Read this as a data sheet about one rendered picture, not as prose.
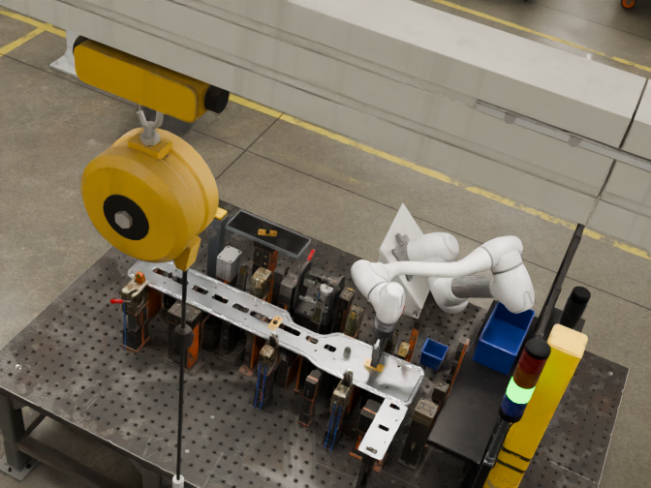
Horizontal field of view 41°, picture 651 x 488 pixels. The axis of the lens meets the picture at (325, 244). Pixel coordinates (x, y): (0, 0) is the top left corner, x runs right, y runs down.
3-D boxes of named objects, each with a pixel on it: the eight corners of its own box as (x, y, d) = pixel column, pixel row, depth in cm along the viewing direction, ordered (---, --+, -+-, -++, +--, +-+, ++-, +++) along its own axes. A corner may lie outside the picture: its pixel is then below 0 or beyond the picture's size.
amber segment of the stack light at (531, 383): (509, 383, 240) (515, 369, 236) (515, 367, 245) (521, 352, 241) (533, 393, 238) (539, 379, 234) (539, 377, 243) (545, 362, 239)
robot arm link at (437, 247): (417, 235, 429) (454, 222, 416) (430, 269, 430) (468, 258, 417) (402, 244, 416) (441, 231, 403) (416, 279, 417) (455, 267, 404)
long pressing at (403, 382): (120, 278, 383) (120, 276, 382) (149, 250, 399) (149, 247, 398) (408, 409, 349) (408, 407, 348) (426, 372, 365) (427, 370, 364)
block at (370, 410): (345, 454, 364) (355, 412, 345) (356, 435, 371) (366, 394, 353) (365, 464, 361) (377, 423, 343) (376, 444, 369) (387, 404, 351)
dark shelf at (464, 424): (424, 443, 336) (426, 439, 334) (491, 303, 400) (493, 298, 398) (478, 468, 331) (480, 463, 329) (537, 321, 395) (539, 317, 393)
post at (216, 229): (202, 285, 427) (206, 217, 398) (211, 276, 432) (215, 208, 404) (216, 290, 425) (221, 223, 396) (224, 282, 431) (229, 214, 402)
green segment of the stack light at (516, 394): (503, 397, 244) (509, 383, 240) (510, 381, 249) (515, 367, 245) (526, 408, 242) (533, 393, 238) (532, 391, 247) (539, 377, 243)
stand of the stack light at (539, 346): (471, 472, 268) (523, 349, 230) (478, 455, 273) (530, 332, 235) (492, 481, 266) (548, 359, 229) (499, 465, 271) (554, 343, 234)
